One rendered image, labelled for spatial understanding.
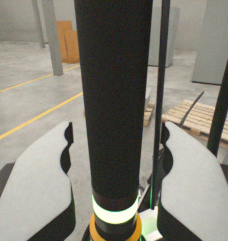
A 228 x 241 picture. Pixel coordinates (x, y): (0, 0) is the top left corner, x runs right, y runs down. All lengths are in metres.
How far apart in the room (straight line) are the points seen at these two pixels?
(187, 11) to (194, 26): 0.86
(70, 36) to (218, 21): 5.24
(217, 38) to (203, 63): 0.64
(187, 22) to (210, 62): 6.88
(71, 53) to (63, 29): 0.93
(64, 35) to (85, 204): 7.25
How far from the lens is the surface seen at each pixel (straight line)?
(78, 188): 2.10
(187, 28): 12.24
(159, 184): 0.47
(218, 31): 5.50
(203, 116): 3.38
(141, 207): 0.39
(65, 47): 8.45
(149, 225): 0.20
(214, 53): 5.54
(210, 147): 0.18
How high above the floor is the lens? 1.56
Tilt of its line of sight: 29 degrees down
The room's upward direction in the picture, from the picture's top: 1 degrees counter-clockwise
